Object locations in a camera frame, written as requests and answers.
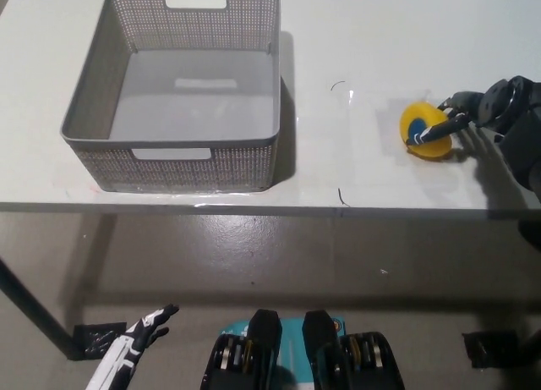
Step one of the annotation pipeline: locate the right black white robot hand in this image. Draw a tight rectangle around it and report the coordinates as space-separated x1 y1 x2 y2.
404 76 516 148

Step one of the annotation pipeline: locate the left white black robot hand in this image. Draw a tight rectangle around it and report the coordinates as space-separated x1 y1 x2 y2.
84 304 181 390

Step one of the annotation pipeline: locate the yellow duck toy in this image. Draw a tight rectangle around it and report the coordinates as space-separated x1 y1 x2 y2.
400 102 454 161

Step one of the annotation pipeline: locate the black metal table leg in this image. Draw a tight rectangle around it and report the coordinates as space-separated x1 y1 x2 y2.
0 256 85 360
516 218 541 368

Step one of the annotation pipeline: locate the grey perforated plastic basket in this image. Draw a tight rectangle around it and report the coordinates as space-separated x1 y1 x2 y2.
60 0 283 193

